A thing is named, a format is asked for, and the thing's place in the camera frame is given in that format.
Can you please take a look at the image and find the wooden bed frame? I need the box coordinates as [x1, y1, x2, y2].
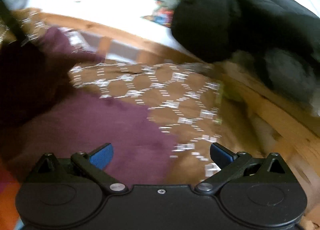
[30, 8, 319, 229]

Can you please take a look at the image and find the black puffer jacket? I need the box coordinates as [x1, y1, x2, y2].
[171, 0, 319, 106]

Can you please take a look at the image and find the brown patterned duvet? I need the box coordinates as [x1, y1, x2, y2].
[0, 8, 253, 230]

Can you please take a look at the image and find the maroon long sleeve top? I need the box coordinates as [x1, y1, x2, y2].
[0, 27, 178, 188]

